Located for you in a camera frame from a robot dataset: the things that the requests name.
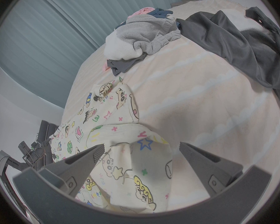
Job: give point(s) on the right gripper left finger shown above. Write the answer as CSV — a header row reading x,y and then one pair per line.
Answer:
x,y
72,171

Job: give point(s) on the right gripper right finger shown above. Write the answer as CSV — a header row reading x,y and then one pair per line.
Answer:
x,y
212,171

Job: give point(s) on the white printed pyjama top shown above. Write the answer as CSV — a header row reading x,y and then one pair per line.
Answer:
x,y
121,136

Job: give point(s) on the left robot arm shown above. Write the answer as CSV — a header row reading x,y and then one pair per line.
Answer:
x,y
37,155

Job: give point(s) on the pile of clothes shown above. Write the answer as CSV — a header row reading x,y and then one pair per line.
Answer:
x,y
144,34

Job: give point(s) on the bed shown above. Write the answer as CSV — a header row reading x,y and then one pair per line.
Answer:
x,y
189,90

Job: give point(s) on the black garment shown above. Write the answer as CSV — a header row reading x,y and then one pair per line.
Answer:
x,y
235,45

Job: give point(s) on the blue-green curtain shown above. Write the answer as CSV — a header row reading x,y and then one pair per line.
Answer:
x,y
102,3
37,43

